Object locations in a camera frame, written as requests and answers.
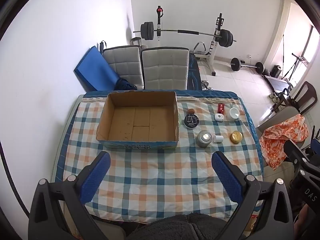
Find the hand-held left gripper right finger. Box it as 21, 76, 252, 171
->
212, 151, 297, 240

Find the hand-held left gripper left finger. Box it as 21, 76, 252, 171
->
28, 151, 111, 240

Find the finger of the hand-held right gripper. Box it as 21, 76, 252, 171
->
283, 139, 320, 177

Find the gold round tin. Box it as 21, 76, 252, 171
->
230, 131, 243, 144

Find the silver round tin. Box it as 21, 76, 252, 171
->
196, 130, 213, 147

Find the white round container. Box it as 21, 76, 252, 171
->
227, 107, 240, 122

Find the black round tin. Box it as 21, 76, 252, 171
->
184, 114, 200, 129

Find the cardboard box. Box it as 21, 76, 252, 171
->
96, 91, 180, 150

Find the orange floral cloth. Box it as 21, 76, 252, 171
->
259, 114, 309, 170

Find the dark wooden chair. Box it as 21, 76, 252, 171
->
291, 81, 317, 115

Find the checkered tablecloth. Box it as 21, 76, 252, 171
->
56, 89, 265, 225

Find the grey fleece clothing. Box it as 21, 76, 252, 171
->
126, 213, 228, 240

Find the black tripod stand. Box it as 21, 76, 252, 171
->
282, 34, 311, 83

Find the dark blue bag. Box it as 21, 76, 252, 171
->
114, 78, 138, 91

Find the blue foam mat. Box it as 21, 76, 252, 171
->
73, 45, 121, 92

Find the blue bench pad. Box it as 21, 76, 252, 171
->
187, 54, 203, 90

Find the short barbell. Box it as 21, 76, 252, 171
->
230, 57, 266, 75

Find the grey padded chair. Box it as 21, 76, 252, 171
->
102, 45, 145, 90
141, 47, 190, 90

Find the white barbell rack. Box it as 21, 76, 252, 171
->
155, 5, 225, 77

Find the long barbell with black plates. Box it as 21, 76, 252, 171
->
133, 21, 237, 48

